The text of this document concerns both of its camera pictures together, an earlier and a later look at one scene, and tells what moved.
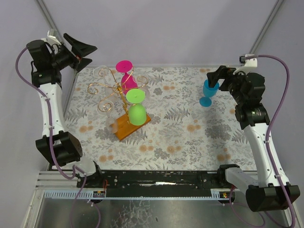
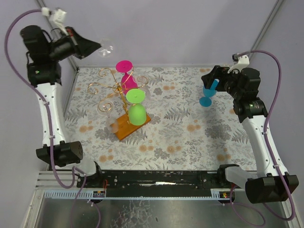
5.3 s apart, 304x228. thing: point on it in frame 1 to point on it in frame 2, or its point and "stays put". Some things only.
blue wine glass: [206, 101] stays put
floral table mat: [155, 118] stays put
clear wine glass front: [107, 107] stays put
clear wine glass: [101, 71] to [107, 46]
